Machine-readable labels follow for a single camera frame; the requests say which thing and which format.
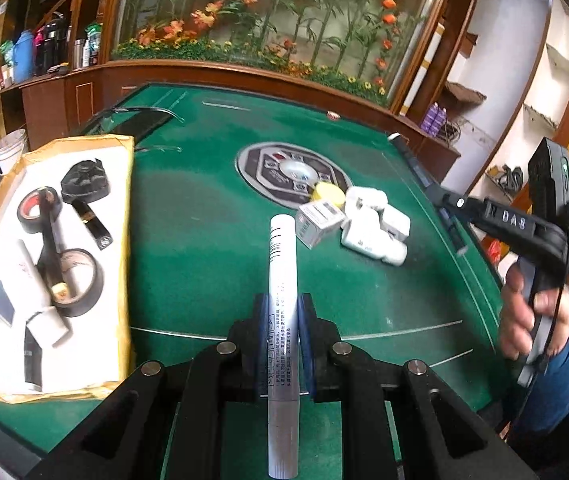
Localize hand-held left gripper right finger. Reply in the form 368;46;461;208
299;292;540;480

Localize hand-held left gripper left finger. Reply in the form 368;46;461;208
29;292;271;480

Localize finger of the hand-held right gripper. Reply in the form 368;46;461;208
429;187;488;221
442;210;470;257

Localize silver tube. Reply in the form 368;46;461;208
266;214;299;478

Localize white charger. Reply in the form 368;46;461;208
377;205;411;241
341;210;383;256
379;240;409;267
345;186;389;216

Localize yellow-edged white foam tray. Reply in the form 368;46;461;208
0;132;138;405

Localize black gold lipstick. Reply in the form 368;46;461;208
72;199;114;252

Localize small white bottle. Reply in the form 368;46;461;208
25;306;70;347

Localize black marker pen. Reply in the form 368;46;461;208
36;199;68;288

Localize black tube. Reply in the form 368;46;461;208
23;325;44;393

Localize white printed tube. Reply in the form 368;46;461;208
14;239;52;311

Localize black octagonal object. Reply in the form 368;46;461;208
59;159;111;206

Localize black tape roll red core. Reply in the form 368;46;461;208
17;186;64;235

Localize person's right forearm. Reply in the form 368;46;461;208
519;340;569;441

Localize person's right hand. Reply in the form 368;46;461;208
497;262;569;366

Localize shoes on shelf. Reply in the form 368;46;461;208
495;164;524;191

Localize purple bottles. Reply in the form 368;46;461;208
422;102;448;136

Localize white printed box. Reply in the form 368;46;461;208
297;200;345;250

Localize yellow cap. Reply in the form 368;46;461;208
313;182;346;207

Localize rolled white yellow paper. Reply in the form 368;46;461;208
401;21;446;116

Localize octagonal table control panel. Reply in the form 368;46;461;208
234;142;353;210

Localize black table drawer pocket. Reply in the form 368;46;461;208
97;106;178;136

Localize glass flower display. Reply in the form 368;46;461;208
112;0;445;106

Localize wooden curved cabinet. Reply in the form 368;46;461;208
0;57;463;186

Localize white bucket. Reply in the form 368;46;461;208
0;129;28;176

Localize green bottle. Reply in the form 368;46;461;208
83;22;102;67

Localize black thermos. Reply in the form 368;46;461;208
34;19;68;76

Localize blue thermos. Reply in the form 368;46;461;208
12;30;35;83

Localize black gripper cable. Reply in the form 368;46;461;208
539;200;569;366

